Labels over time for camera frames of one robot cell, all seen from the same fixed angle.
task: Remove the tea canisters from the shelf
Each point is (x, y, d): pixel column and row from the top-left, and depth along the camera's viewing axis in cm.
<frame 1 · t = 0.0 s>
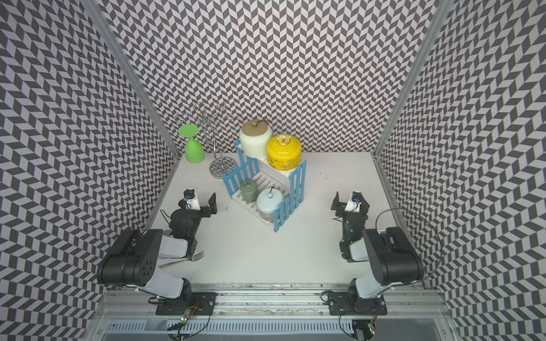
left hand: (203, 194, 90), fingers open
right hand: (348, 196, 89), fingers open
blue white two-tier shelf: (291, 184, 81), point 23 cm above the table
small green tea canister: (249, 191, 97), point 8 cm above the table
light blue tea canister: (268, 199, 88), point 13 cm above the table
green plastic wine glass: (194, 150, 91), point 24 cm above the table

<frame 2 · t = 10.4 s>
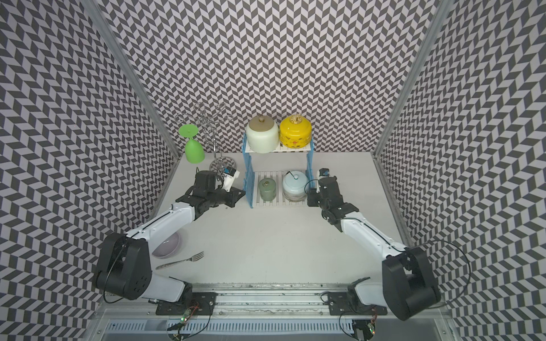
left hand: (243, 194, 87), fingers closed
right hand: (312, 194, 87), fingers open
blue white two-tier shelf: (252, 177, 107), point 4 cm above the table
small green tea canister: (267, 189, 96), point 9 cm above the table
light blue tea canister: (295, 186, 94), point 12 cm above the table
the other named things where they were.

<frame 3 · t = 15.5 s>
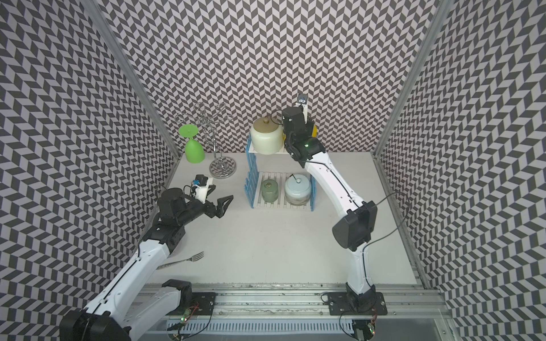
left hand: (222, 193, 78), fingers open
right hand: (301, 118, 79), fingers closed
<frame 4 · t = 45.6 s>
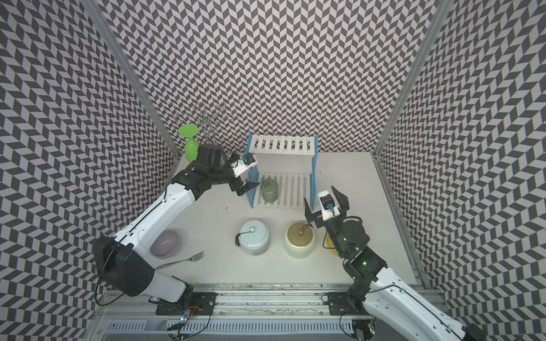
left hand: (250, 172, 78), fingers open
right hand: (320, 196, 70), fingers open
light blue tea canister: (254, 238, 79), point 11 cm above the table
cream canister brown lid: (299, 239, 80), point 10 cm above the table
